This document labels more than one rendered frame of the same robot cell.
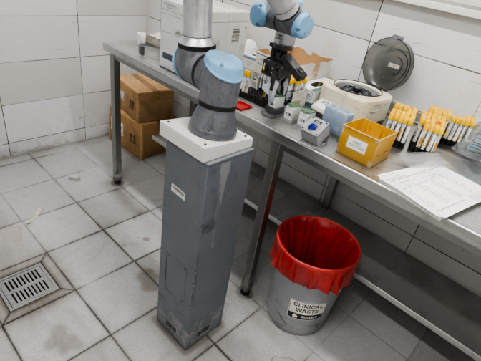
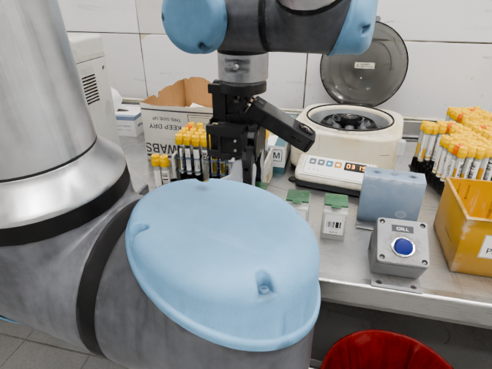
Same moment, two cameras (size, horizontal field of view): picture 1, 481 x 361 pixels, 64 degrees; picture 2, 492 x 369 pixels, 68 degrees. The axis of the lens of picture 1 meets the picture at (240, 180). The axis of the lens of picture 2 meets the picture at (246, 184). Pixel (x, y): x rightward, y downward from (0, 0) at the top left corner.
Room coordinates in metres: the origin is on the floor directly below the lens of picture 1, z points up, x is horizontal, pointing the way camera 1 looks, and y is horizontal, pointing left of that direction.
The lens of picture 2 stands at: (0.93, 0.17, 1.26)
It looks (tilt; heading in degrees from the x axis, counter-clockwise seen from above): 28 degrees down; 334
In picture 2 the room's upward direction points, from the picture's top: straight up
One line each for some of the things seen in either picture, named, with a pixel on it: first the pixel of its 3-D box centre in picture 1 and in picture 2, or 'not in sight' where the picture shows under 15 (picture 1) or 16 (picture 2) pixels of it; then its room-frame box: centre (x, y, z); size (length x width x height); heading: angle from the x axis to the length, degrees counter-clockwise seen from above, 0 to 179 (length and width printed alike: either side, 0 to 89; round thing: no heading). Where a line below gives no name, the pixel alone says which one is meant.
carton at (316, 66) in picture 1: (292, 69); (207, 117); (1.83, -0.15, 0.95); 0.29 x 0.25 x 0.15; 141
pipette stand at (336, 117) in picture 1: (336, 122); (389, 199); (1.33, -0.30, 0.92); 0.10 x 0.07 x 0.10; 46
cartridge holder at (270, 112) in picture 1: (274, 109); not in sight; (1.42, -0.08, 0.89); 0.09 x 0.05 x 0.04; 139
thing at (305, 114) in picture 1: (305, 119); (334, 216); (1.34, -0.20, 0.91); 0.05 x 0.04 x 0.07; 141
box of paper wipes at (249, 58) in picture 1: (248, 51); (106, 107); (2.09, 0.08, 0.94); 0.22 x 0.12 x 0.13; 55
